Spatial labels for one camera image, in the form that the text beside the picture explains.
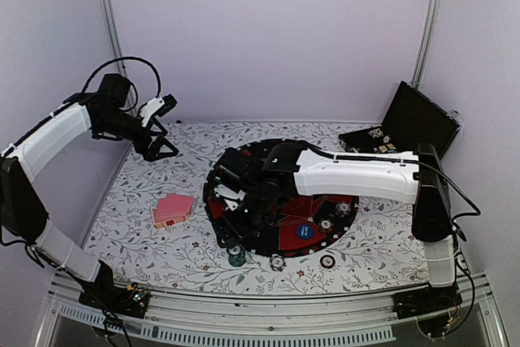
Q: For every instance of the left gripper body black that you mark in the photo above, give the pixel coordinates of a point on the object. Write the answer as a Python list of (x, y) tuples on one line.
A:
[(116, 125)]

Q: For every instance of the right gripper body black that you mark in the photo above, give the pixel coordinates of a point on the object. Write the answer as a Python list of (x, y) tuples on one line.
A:
[(257, 214)]

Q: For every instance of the blue small blind button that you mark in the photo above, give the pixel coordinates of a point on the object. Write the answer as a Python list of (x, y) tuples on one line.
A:
[(305, 231)]

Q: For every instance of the green poker chip stack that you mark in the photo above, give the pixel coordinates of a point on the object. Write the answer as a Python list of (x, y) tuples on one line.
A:
[(236, 256)]

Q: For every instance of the blue beige poker chip stack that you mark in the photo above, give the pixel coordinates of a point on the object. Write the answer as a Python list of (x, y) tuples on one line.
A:
[(277, 263)]

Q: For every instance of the poker chips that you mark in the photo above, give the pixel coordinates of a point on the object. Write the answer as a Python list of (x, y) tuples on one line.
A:
[(342, 209)]

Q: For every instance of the red brown poker chip stack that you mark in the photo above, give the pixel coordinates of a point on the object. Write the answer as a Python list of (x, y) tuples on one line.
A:
[(327, 261)]

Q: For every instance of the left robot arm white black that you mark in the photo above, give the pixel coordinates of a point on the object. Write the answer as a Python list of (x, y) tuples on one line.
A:
[(24, 166)]

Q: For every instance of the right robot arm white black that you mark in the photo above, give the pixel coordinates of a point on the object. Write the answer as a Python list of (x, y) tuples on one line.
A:
[(412, 177)]

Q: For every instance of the round red black poker mat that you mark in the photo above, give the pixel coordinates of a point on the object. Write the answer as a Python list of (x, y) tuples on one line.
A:
[(280, 157)]

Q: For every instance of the red playing card deck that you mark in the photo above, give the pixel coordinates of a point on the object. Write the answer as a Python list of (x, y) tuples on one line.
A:
[(172, 209)]

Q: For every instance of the black poker set case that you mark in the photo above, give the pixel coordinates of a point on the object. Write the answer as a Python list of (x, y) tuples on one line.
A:
[(412, 118)]

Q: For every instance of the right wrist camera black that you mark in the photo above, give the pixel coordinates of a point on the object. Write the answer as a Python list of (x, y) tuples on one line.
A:
[(237, 170)]

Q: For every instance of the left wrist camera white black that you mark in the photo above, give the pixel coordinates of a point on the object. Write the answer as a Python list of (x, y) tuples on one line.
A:
[(156, 107)]

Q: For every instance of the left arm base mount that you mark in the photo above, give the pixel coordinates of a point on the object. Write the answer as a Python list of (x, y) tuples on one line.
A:
[(132, 300)]

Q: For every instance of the front aluminium rail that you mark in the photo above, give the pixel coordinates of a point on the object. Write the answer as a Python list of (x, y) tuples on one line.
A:
[(186, 318)]

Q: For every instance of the left aluminium frame post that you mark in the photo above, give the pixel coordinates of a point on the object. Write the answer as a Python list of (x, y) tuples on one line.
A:
[(115, 49)]

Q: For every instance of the aluminium frame post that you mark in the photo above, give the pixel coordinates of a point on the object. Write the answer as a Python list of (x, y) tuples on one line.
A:
[(115, 49), (425, 43)]

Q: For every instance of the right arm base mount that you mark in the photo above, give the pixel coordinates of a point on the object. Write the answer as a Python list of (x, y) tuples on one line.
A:
[(441, 306)]

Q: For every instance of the right aluminium frame post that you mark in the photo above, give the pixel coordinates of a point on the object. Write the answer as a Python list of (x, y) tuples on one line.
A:
[(425, 43)]

